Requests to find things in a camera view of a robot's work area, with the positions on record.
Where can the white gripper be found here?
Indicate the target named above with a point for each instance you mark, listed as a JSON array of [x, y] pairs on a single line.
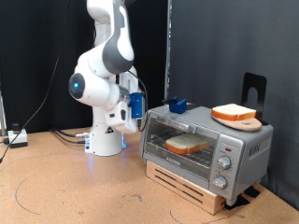
[[130, 82]]

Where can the spatula with blue grip block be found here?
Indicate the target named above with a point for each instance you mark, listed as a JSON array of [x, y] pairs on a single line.
[[178, 106]]

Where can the white bread slice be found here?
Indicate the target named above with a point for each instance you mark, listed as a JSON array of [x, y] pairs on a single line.
[[187, 143], [232, 112]]

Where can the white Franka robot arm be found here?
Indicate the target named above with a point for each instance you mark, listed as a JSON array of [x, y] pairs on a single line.
[[93, 90]]

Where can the silver oven knob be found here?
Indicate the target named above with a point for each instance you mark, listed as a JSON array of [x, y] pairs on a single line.
[[224, 162], [220, 182]]

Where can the silver toaster oven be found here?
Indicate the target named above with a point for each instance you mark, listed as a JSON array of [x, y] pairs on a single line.
[[255, 149]]

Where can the wooden slatted crate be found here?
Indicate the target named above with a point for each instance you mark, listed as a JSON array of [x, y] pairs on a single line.
[[193, 194]]

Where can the round wooden board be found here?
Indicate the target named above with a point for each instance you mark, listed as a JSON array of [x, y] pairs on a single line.
[[246, 125]]

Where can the black metal bookend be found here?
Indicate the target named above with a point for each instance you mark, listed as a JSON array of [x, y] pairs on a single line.
[[249, 81]]

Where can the white box with black button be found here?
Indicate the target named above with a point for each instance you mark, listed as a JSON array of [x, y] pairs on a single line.
[[17, 137]]

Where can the grey curtain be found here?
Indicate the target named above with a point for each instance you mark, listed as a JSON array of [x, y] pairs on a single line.
[[233, 37]]

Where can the black curtain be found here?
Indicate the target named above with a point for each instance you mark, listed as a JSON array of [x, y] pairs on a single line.
[[25, 62]]

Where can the short metal pole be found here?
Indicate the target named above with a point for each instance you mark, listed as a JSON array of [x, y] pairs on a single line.
[[2, 115]]

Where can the tall metal frame pole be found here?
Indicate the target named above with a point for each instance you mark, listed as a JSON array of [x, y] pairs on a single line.
[[168, 46]]

